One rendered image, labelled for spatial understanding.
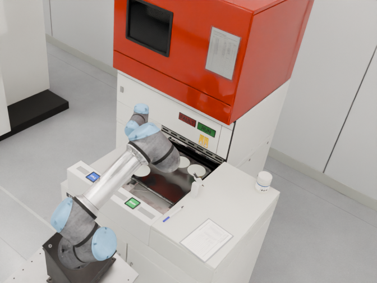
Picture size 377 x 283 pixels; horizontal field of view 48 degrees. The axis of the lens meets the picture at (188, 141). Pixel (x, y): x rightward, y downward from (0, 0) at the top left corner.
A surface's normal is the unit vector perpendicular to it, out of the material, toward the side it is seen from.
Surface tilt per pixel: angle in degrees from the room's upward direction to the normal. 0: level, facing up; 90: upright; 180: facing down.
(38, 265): 0
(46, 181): 0
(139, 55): 90
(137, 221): 90
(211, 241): 0
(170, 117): 90
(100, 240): 52
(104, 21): 90
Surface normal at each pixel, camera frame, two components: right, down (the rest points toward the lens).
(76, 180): -0.59, 0.43
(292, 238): 0.12, -0.79
